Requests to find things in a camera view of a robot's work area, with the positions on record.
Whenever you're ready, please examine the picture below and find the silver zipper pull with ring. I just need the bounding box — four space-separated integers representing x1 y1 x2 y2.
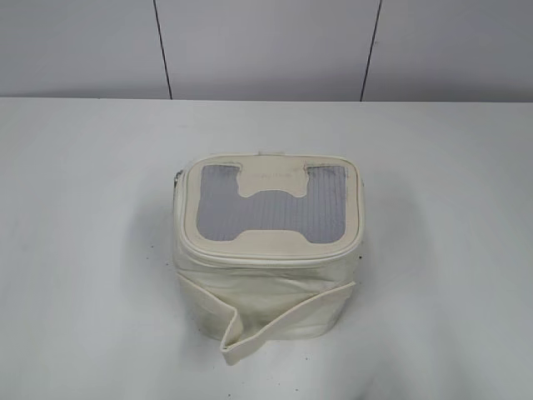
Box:
173 170 182 189

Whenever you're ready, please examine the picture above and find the cream zippered lunch bag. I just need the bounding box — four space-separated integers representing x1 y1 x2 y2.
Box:
172 154 365 365

